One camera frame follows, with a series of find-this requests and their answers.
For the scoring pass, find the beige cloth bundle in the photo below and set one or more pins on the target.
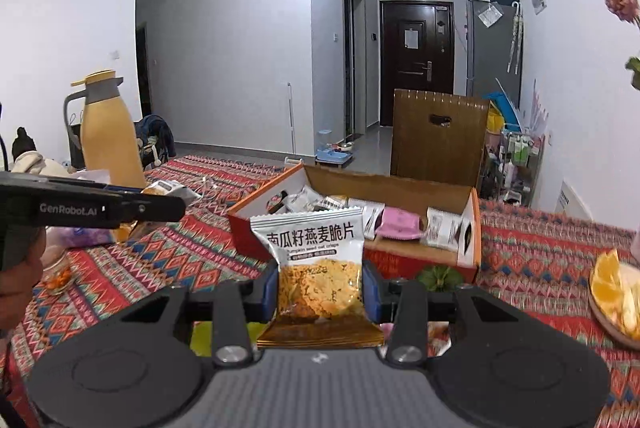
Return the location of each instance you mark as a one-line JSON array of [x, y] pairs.
[[40, 165]]

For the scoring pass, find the purple tissue pack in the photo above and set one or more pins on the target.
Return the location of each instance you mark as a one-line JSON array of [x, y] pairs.
[[80, 238]]

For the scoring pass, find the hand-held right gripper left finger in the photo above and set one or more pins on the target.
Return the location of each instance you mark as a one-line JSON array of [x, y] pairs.
[[269, 293]]

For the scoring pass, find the white paper notice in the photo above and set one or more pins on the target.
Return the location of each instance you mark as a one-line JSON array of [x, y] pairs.
[[410, 37]]

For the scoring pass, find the brown chair back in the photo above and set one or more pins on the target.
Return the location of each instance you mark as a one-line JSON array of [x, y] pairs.
[[430, 147]]

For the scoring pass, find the red cardboard box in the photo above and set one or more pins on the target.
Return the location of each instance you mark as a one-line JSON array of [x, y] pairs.
[[390, 189]]

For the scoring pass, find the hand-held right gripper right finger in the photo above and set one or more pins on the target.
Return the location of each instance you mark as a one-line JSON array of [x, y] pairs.
[[371, 293]]

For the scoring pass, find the grey refrigerator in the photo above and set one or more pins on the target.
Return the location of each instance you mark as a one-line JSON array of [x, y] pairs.
[[490, 57]]

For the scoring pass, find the white plastic bag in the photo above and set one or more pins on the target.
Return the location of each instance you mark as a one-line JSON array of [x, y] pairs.
[[90, 177]]

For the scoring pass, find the blue pet bowl stand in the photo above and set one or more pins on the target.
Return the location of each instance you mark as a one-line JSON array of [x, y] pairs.
[[332, 158]]

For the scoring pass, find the red patterned tablecloth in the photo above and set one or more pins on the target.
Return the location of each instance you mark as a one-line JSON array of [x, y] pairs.
[[525, 248]]

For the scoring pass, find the brown plate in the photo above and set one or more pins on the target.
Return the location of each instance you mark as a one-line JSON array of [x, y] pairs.
[[607, 325]]

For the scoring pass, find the storage rack with bottles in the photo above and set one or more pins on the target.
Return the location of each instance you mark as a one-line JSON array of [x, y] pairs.
[[515, 162]]

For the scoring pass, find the pink snack packet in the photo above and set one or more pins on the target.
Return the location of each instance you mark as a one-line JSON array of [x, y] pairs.
[[400, 224]]

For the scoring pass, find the white and golden snack packet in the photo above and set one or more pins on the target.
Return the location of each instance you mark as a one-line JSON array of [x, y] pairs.
[[170, 189], [315, 288], [334, 202]]

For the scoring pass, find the green snack packet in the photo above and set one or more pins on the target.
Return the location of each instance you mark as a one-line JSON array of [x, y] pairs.
[[200, 339]]

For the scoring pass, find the white grey snack packet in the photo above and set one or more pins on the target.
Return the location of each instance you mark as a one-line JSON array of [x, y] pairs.
[[442, 228], [372, 220], [304, 199]]

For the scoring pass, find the dark entrance door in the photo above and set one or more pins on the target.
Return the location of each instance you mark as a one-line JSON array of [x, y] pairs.
[[415, 77]]

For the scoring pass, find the dark blue cloth bundle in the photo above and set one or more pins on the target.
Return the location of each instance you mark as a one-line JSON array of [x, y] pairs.
[[157, 140]]

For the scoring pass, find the white pole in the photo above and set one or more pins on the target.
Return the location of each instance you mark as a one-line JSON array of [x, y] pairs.
[[290, 122]]

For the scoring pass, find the person's left hand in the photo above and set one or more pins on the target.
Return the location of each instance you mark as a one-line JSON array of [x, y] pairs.
[[15, 303]]

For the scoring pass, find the folded white umbrella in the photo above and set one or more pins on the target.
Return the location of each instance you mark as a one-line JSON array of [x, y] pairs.
[[515, 37]]

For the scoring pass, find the brown interior door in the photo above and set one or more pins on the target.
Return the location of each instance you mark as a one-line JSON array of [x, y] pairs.
[[352, 57]]

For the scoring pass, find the pet water dispenser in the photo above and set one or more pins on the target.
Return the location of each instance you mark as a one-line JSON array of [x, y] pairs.
[[325, 140]]

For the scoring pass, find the glass cup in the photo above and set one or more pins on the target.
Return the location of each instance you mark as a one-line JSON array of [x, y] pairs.
[[57, 279]]

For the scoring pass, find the paper sheet on refrigerator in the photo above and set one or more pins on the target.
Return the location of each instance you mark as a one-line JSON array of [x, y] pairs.
[[489, 15]]

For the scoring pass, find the yellow thermos jug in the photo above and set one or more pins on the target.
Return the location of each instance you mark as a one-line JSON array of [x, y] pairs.
[[107, 142]]

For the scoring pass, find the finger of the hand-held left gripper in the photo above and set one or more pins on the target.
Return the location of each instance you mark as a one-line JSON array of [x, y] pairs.
[[155, 209], [125, 192]]

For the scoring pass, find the long orange snack packet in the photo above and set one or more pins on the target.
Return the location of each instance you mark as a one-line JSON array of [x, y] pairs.
[[440, 333]]

